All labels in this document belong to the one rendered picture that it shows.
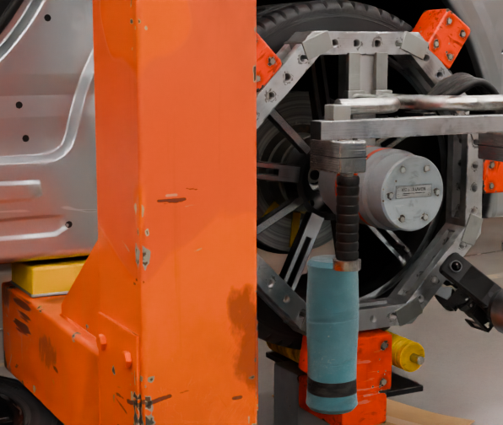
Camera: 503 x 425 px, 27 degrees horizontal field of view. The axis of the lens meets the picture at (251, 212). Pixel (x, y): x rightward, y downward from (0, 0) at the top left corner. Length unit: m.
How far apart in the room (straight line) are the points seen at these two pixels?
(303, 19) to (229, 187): 0.66
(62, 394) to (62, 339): 0.09
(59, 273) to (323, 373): 0.47
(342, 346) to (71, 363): 0.47
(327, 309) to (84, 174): 0.46
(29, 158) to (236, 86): 0.56
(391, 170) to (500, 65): 0.55
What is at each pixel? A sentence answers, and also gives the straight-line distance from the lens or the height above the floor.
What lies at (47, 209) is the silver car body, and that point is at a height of 0.83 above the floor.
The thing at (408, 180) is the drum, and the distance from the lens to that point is 1.78.
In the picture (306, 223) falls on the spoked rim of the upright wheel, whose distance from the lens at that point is 1.98.
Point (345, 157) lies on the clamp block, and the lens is 1.62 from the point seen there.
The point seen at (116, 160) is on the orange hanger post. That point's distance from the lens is 1.34.
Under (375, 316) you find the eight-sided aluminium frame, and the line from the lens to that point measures 1.97.
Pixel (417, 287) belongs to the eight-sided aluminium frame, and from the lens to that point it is 2.02.
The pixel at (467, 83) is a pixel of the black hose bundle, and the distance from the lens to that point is 1.87.
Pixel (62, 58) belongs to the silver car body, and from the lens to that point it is 1.80.
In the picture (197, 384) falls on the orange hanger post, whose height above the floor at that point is 0.67.
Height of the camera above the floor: 1.08
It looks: 9 degrees down
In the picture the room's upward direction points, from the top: straight up
